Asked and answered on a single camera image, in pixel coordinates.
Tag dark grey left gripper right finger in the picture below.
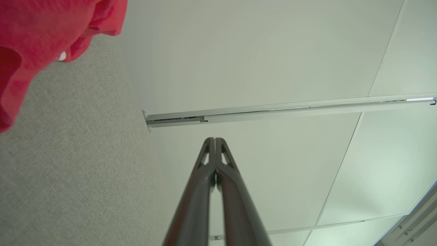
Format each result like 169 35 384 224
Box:
216 138 272 246

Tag red basketball jersey white sleeves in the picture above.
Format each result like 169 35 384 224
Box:
0 0 128 134

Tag grey wall partition post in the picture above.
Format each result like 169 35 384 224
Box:
142 92 437 133

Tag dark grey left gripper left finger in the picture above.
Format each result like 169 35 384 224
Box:
163 138 216 246

